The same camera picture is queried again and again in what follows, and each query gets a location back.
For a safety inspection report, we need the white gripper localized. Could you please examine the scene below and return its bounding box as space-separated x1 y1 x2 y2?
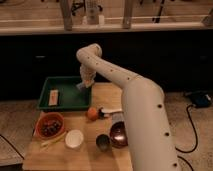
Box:
80 65 96 88

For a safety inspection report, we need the pale blue sponge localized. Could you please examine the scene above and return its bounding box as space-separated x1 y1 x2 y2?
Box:
76 82 86 91

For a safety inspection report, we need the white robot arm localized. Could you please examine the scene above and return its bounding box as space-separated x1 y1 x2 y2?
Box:
76 44 181 171

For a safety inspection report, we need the green plastic tray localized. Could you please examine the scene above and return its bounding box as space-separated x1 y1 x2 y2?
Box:
38 76 91 112

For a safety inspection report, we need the small wooden block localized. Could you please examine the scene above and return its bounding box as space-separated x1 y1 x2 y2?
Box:
49 90 58 106

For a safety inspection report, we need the orange fruit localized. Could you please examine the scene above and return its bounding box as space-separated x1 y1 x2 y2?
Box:
86 107 98 121

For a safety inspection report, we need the orange bowl with dark berries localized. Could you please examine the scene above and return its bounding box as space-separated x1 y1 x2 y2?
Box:
35 112 65 140

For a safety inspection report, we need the pale yellow stick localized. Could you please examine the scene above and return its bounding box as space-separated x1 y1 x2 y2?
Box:
41 132 66 147

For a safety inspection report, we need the small white bowl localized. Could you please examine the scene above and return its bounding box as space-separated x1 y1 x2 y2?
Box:
65 130 84 149

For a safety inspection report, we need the wooden board table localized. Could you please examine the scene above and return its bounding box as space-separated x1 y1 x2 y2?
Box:
22 82 134 171

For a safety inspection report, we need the dark metal cup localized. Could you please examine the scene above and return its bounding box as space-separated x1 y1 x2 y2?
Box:
96 134 110 151

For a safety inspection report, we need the shiny maroon bowl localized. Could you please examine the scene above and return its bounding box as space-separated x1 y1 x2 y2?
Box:
109 121 128 148

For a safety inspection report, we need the dark blue device on floor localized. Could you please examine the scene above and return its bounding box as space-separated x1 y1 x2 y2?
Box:
186 91 212 108

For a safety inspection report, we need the brush with white handle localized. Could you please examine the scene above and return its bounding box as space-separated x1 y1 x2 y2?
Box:
98 108 121 119

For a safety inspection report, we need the black cable on floor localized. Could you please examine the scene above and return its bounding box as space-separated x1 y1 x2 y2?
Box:
174 104 200 171

